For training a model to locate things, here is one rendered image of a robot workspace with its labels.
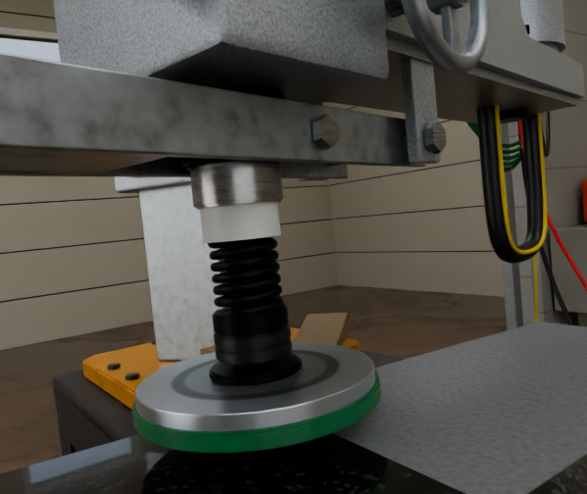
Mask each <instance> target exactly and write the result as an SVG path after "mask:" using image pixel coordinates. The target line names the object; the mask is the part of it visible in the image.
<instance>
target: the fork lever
mask: <svg viewBox="0 0 587 494"><path fill-rule="evenodd" d="M424 131H425V133H424V140H425V144H426V146H427V147H428V148H429V149H430V151H431V152H432V153H433V154H438V153H441V151H442V150H443V149H444V148H445V146H446V145H447V144H446V131H445V128H444V127H443V126H442V124H440V123H439V122H438V121H433V122H431V123H430V124H429V125H428V126H427V127H426V128H425V130H424ZM181 157H182V158H205V159H228V160H252V161H275V162H281V163H280V171H281V178H333V179H342V178H347V177H348V168H347V165H368V166H391V167H414V168H419V167H425V166H426V164H413V163H410V161H409V151H408V140H407V129H406V120H405V119H399V118H393V117H387V116H381V115H376V114H370V113H364V112H358V111H351V110H345V109H339V108H333V107H327V106H322V105H316V104H310V103H304V102H298V101H292V100H286V99H280V98H273V97H268V96H262V95H256V94H250V93H244V92H238V91H232V90H226V89H220V88H214V87H209V86H203V85H197V84H190V83H184V82H178V81H172V80H166V79H160V78H154V77H149V76H143V75H137V74H126V73H120V72H113V71H107V70H101V69H95V68H89V67H84V66H78V65H72V64H66V63H60V62H54V61H48V60H42V59H35V58H30V57H24V56H18V55H12V54H6V53H0V175H17V176H123V177H190V171H188V170H187V168H186V167H183V166H182V162H181Z"/></svg>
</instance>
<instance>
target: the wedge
mask: <svg viewBox="0 0 587 494"><path fill-rule="evenodd" d="M349 333H350V323H349V313H329V314H309V315H307V316H306V318H305V320H304V322H303V324H302V326H301V327H300V329H299V331H298V333H297V335H296V337H295V338H294V340H293V342H292V343H323V344H332V345H339V346H341V345H342V343H343V342H344V341H345V339H346V338H347V336H348V335H349Z"/></svg>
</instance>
